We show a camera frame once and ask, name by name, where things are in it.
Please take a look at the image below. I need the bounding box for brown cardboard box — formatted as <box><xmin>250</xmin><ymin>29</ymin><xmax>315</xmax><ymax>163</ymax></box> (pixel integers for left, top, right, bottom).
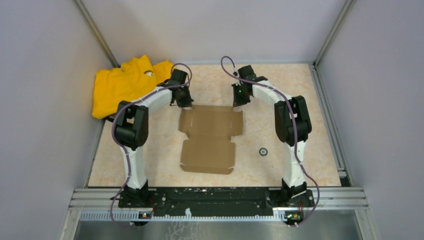
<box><xmin>178</xmin><ymin>105</ymin><xmax>244</xmax><ymax>175</ymax></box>

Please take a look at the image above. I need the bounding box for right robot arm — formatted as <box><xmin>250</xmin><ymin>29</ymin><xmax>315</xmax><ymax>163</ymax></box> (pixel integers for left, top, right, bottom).
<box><xmin>230</xmin><ymin>65</ymin><xmax>312</xmax><ymax>206</ymax></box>

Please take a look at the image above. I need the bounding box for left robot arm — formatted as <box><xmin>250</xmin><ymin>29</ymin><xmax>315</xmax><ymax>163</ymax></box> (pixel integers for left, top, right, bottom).
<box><xmin>111</xmin><ymin>67</ymin><xmax>193</xmax><ymax>208</ymax></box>

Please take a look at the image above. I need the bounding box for yellow shirt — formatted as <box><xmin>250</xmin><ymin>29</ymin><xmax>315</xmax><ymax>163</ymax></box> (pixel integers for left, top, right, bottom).
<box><xmin>91</xmin><ymin>55</ymin><xmax>174</xmax><ymax>119</ymax></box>

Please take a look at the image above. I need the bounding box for black garment under shirt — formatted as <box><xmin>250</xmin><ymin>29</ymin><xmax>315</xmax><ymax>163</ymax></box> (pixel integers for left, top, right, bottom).
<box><xmin>103</xmin><ymin>114</ymin><xmax>115</xmax><ymax>123</ymax></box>

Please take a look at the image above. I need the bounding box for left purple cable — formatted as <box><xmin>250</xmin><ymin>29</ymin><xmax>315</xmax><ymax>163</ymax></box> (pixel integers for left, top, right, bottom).
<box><xmin>109</xmin><ymin>62</ymin><xmax>193</xmax><ymax>229</ymax></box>

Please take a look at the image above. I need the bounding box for purple cable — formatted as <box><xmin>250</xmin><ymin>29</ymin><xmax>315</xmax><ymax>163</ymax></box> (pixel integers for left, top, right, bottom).
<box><xmin>220</xmin><ymin>55</ymin><xmax>321</xmax><ymax>228</ymax></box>
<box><xmin>109</xmin><ymin>62</ymin><xmax>193</xmax><ymax>229</ymax></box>

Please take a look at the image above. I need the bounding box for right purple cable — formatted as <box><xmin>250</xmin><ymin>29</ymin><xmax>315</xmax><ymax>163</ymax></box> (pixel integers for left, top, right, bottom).
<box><xmin>220</xmin><ymin>55</ymin><xmax>321</xmax><ymax>228</ymax></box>

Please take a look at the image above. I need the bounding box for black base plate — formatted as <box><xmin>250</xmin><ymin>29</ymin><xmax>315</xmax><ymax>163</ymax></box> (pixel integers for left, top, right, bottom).
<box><xmin>118</xmin><ymin>187</ymin><xmax>316</xmax><ymax>219</ymax></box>

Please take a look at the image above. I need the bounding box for aluminium frame rail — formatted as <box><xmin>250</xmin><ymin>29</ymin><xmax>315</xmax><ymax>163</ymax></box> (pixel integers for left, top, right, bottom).
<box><xmin>68</xmin><ymin>187</ymin><xmax>369</xmax><ymax>222</ymax></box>

